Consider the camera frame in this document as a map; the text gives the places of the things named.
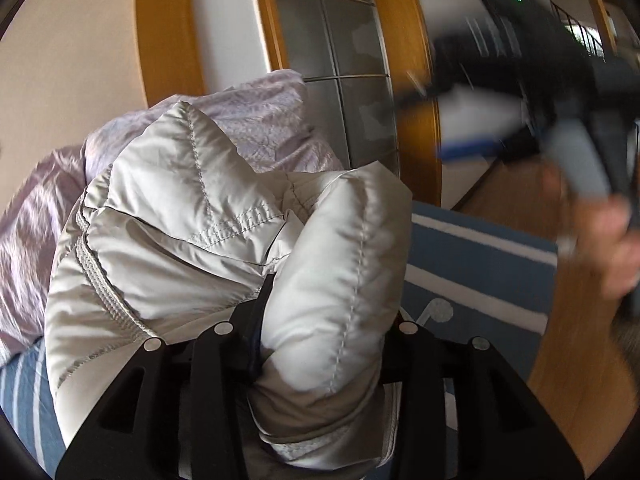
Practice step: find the white puffer jacket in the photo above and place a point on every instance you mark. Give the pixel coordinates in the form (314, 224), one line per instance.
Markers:
(175, 235)

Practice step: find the person's right hand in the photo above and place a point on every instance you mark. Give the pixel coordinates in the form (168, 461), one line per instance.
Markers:
(615, 240)

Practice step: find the wooden framed glass door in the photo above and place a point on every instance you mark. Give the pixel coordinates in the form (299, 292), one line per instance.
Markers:
(350, 35)

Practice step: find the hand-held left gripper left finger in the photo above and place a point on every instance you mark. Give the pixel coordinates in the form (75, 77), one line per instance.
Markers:
(225, 360)

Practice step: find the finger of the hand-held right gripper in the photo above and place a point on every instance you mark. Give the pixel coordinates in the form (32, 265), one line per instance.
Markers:
(425, 94)
(470, 147)

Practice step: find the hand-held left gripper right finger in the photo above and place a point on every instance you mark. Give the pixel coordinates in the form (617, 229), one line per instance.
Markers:
(425, 385)

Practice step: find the wooden trim post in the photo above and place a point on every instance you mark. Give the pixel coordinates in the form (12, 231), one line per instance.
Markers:
(170, 35)

